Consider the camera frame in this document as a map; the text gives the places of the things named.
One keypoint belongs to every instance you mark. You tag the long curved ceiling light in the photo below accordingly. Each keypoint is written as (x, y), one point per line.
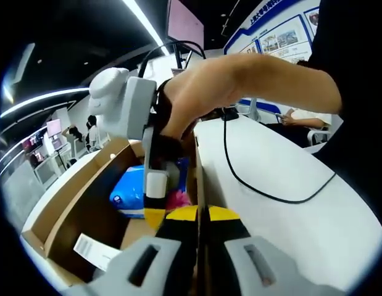
(144, 21)
(39, 100)

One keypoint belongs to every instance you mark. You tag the brown cardboard shoe box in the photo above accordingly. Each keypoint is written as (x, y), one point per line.
(85, 200)

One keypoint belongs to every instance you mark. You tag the pink fluffy item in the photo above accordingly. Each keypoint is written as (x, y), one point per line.
(178, 200)

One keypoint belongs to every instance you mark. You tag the blue white soft packet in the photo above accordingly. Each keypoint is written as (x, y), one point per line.
(129, 191)

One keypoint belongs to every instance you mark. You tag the white barcode label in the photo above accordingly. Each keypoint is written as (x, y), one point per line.
(95, 251)

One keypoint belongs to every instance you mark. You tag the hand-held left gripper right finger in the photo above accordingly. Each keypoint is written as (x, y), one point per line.
(234, 246)

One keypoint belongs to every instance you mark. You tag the blue framed wall poster board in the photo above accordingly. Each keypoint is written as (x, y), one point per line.
(280, 34)

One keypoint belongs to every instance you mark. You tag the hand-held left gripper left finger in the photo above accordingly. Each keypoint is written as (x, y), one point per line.
(172, 246)

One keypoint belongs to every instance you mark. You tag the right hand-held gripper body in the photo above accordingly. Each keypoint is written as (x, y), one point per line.
(116, 101)

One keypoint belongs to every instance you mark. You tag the dark blue packet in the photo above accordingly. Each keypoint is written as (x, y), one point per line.
(183, 172)

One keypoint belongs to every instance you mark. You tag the small pink monitor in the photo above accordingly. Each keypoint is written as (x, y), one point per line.
(53, 127)

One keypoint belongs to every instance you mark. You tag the person's right hand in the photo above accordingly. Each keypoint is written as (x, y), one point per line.
(193, 92)

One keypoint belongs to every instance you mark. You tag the person's black shirt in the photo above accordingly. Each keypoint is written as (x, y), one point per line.
(357, 108)

